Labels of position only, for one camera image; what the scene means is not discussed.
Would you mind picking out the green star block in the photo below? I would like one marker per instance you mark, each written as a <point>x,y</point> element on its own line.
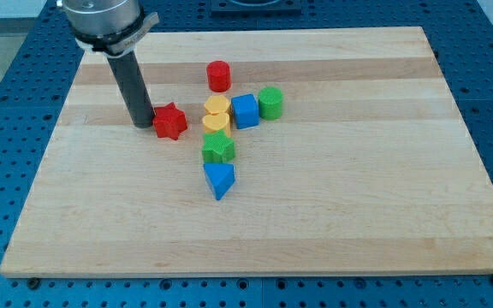
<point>218,147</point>

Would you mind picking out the blue triangle block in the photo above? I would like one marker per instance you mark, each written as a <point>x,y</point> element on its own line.
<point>220,178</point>

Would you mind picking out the yellow heart block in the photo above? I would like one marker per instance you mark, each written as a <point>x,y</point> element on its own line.
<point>214,123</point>

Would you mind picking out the blue cube block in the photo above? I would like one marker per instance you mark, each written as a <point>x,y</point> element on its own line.
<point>245,109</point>

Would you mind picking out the yellow hexagon block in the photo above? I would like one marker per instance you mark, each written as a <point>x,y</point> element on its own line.
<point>217,104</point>

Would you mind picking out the green cylinder block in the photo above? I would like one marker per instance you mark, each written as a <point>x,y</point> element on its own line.
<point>270,103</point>

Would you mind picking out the wooden board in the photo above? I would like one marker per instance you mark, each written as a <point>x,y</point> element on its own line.
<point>369,171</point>

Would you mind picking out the red star block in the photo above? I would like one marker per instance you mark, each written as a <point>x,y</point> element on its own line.
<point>169,121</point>

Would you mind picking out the red cylinder block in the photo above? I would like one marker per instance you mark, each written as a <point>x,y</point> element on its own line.
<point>218,76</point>

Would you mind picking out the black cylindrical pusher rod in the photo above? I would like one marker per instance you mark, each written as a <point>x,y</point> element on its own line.
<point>129,79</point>

